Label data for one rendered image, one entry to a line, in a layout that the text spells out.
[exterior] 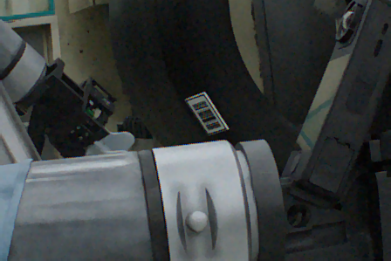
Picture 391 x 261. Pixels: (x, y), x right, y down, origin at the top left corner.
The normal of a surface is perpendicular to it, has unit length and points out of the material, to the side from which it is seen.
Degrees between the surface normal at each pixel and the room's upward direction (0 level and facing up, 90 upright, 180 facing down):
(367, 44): 85
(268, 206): 79
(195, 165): 41
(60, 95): 128
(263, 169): 48
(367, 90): 85
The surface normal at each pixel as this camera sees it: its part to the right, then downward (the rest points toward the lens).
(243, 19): 0.39, 0.00
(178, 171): 0.00, -0.73
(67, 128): -0.07, 0.66
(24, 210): 0.06, -0.43
